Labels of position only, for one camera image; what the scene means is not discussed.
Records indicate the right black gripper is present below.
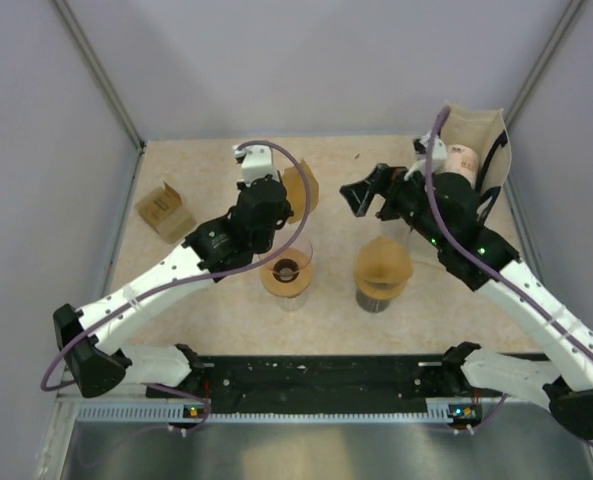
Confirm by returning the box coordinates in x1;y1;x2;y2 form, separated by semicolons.
340;164;449;251

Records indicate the brown paper filter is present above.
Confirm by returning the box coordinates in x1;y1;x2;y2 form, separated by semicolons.
282;159;319;224
354;236;414;284

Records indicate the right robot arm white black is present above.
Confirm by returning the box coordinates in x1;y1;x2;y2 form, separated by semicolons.
340;164;593;441

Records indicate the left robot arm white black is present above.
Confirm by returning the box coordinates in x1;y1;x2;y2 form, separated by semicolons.
53;175;292;398

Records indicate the clear glass cup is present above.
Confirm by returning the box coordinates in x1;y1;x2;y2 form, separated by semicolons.
275;293;308;312

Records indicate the pink paper roll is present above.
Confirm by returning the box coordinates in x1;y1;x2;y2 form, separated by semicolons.
444;144;480;187

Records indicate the small cardboard box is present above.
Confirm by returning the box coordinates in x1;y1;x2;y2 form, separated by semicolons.
136;182;197;244

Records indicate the dark glass carafe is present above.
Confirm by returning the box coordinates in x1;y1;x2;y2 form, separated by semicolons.
356;291;392;314

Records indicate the cream canvas tote bag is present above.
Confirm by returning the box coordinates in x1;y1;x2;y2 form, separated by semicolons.
431;101;512;225

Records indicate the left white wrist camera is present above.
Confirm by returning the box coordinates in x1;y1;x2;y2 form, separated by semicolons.
232;145;280;187

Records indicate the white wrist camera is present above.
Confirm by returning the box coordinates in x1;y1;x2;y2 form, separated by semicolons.
406;132;450;179
232;145;280;187

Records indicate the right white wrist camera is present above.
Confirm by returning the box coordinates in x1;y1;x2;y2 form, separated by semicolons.
406;132;450;179

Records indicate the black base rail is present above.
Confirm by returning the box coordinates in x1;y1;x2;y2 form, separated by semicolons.
145;353;482;415

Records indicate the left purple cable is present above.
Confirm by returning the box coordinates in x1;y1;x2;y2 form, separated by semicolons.
40;140;313;416

